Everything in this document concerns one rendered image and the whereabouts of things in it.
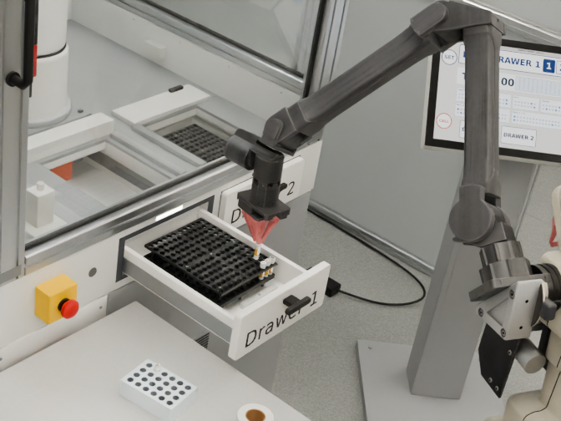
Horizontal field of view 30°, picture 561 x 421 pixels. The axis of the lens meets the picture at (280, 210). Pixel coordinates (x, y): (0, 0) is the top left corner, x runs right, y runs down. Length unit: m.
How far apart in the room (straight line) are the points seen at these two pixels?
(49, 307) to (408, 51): 0.84
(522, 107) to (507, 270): 1.07
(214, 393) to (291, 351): 1.37
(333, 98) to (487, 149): 0.33
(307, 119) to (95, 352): 0.63
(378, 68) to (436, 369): 1.49
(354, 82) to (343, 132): 1.99
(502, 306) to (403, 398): 1.54
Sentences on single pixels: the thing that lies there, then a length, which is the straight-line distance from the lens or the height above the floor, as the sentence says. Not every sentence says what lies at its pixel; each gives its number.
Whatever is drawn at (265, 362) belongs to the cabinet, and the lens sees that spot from 2.99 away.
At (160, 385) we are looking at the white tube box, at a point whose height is 0.80.
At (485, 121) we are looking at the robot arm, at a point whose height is 1.39.
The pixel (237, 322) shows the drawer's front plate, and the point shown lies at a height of 0.91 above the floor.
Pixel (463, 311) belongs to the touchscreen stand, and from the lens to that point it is 3.15.
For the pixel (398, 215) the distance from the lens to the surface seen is 3.95.
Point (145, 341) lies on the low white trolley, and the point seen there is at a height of 0.76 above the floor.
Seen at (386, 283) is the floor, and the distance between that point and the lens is 3.86.
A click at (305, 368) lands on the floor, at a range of 3.39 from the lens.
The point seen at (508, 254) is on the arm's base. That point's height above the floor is 1.23.
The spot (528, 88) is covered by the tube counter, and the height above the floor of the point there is 1.10.
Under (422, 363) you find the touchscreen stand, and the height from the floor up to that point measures 0.17.
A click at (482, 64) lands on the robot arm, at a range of 1.90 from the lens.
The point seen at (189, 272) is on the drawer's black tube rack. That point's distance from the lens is 2.16.
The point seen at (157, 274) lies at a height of 0.88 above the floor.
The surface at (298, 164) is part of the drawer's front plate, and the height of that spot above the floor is 0.92.
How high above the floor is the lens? 2.15
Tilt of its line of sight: 31 degrees down
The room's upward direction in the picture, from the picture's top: 10 degrees clockwise
